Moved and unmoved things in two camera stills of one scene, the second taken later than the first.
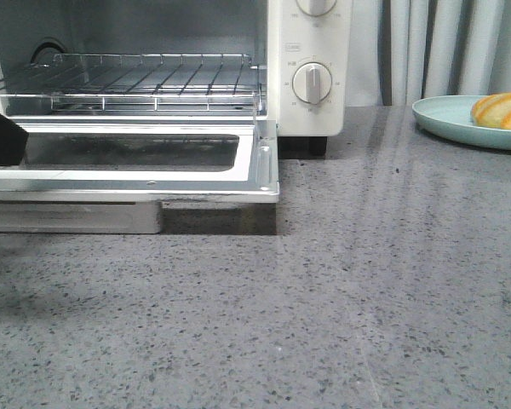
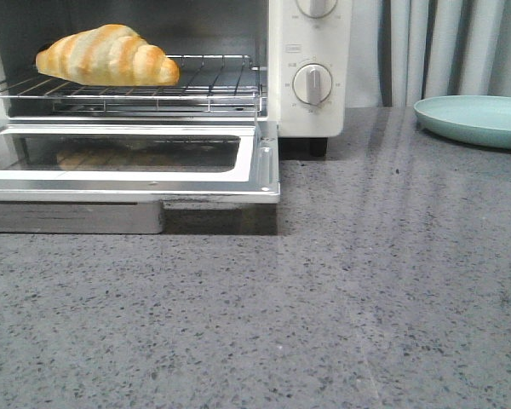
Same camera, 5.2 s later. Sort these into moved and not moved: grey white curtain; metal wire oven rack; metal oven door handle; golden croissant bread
Moved: golden croissant bread
Not moved: grey white curtain; metal wire oven rack; metal oven door handle
